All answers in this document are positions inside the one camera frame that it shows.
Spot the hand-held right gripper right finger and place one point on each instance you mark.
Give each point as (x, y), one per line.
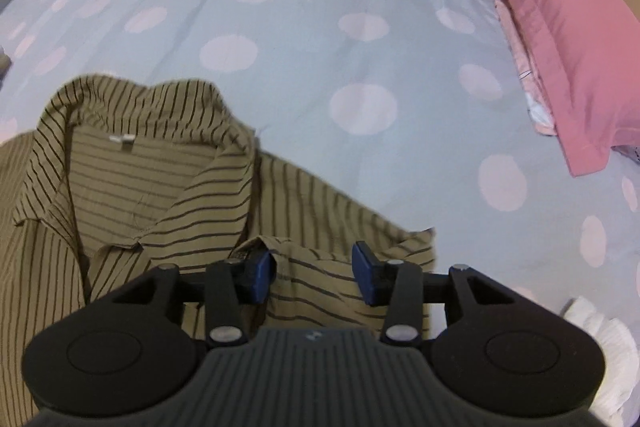
(365, 276)

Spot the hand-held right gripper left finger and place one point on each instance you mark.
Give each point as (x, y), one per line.
(260, 278)

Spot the striped brown shirt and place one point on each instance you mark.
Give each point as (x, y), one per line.
(150, 177)

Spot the white printed pillow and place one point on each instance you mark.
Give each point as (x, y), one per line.
(535, 102)

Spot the pink pillow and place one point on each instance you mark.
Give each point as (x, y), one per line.
(565, 32)

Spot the white fluffy cloth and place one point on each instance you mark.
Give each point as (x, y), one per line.
(610, 347)

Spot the polka dot bed sheet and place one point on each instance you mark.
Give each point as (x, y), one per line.
(310, 57)

